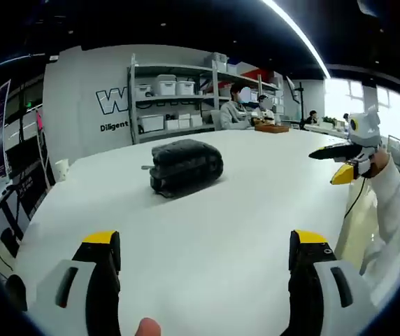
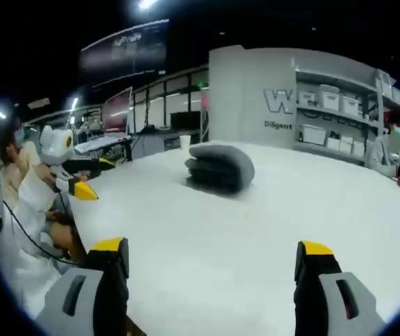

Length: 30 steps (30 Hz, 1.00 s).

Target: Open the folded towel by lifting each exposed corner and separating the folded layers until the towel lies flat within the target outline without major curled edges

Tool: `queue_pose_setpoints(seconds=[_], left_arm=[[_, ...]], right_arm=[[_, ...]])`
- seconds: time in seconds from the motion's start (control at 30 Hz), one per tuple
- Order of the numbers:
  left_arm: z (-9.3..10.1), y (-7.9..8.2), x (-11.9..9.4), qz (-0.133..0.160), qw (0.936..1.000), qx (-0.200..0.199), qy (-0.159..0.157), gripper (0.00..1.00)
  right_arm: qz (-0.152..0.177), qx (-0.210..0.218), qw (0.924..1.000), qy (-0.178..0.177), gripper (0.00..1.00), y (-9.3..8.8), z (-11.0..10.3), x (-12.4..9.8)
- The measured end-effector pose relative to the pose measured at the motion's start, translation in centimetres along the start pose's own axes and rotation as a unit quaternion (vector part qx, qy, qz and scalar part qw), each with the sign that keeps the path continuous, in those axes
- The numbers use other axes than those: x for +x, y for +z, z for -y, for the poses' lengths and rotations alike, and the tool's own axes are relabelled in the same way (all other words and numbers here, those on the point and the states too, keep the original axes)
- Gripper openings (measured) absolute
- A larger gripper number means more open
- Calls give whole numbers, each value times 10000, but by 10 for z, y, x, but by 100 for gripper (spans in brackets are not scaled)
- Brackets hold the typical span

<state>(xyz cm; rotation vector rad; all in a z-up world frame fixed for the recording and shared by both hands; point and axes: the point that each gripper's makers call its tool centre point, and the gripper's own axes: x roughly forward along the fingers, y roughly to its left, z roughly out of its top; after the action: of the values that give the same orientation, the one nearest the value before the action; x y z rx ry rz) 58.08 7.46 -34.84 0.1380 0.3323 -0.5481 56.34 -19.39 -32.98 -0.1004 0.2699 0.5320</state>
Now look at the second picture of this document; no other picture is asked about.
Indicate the person in white coat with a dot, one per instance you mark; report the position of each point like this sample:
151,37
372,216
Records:
28,280

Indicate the grey lettered partition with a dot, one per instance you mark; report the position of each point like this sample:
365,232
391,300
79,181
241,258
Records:
235,105

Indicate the black monitor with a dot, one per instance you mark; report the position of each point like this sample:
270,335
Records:
185,120

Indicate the red-lit monitor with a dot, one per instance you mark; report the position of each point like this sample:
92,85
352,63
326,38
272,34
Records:
116,113

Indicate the group of white storage boxes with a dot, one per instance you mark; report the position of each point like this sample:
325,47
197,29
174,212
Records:
329,96

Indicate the person's leg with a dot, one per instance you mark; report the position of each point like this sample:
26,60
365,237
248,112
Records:
67,238

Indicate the white paper cup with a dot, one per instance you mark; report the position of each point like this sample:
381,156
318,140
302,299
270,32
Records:
185,143

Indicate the grey shelving unit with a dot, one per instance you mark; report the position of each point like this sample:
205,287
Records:
326,113

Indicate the large overhead display screen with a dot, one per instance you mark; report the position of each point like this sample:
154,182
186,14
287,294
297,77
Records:
126,52

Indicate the white background desk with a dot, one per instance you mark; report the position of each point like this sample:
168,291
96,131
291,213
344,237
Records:
98,143

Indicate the grey towel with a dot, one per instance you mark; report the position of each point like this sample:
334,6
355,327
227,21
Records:
221,164

